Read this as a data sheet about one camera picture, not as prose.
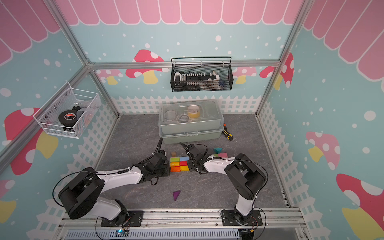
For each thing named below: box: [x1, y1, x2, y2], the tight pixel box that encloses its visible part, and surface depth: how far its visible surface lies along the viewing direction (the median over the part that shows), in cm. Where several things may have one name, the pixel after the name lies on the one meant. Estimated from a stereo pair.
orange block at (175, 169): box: [170, 166, 181, 172], surface depth 91 cm
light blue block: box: [180, 156, 190, 161], surface depth 96 cm
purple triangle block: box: [173, 190, 181, 202], surface depth 83 cm
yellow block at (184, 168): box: [180, 165, 190, 172], surface depth 91 cm
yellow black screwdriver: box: [221, 130, 234, 141], surface depth 108 cm
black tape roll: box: [58, 109, 78, 126], surface depth 71 cm
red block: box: [179, 160, 188, 166], surface depth 94 cm
